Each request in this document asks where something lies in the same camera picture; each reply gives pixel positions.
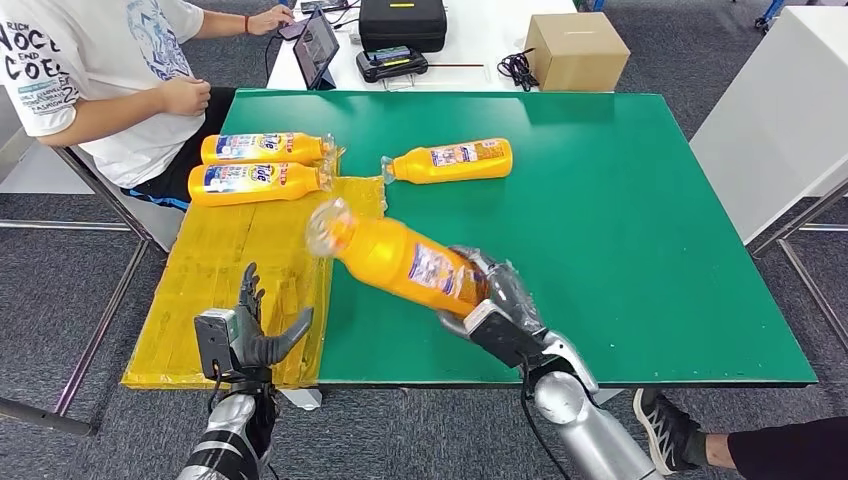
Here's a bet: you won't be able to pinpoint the person's right hand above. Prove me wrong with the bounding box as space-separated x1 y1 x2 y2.
157 74 213 119

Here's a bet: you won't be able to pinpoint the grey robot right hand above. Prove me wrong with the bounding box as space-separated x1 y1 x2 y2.
437 245 548 346

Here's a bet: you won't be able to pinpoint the person's left hand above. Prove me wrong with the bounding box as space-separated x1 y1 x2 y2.
246 4 297 36

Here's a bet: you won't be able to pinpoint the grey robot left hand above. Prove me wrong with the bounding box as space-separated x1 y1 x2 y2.
235 261 315 369

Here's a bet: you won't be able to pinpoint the orange detergent bottle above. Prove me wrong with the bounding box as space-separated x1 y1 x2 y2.
305 196 495 321
200 131 337 167
187 160 335 209
380 137 515 186

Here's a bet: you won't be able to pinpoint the black tablet on stand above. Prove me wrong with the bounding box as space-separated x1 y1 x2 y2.
293 7 341 91

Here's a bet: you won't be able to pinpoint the white table foot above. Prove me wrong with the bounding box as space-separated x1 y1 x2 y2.
278 387 324 412

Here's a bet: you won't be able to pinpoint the yellow taped cardboard board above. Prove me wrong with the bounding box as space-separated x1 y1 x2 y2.
121 148 388 391

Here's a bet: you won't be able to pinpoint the person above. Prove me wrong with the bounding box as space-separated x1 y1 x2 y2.
632 387 848 480
0 0 297 213

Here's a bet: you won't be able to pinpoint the black handheld controller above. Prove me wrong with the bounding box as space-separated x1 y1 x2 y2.
355 44 430 85

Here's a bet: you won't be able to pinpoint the black carrying case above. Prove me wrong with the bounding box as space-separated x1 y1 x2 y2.
358 0 448 54

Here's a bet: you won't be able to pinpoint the stainless steel bench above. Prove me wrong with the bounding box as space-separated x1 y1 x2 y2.
0 92 188 439

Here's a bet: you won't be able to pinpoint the white desk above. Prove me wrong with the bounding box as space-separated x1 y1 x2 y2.
266 0 579 93

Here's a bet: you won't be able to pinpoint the brown cardboard box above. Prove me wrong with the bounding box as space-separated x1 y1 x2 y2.
524 11 631 93

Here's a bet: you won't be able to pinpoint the white table steel legs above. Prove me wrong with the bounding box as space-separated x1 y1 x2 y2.
688 5 848 352

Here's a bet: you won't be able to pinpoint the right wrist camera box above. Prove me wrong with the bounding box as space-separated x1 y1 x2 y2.
463 299 551 371

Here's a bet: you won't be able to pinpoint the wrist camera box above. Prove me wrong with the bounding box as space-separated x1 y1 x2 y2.
193 307 243 384
463 299 551 371

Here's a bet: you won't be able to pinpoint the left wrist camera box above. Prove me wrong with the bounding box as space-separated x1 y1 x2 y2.
193 307 243 384

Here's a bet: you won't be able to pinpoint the black cable bundle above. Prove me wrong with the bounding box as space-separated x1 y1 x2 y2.
496 47 541 93

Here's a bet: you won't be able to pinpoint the blue steel cart frame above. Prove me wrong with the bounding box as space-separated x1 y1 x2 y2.
753 0 788 33

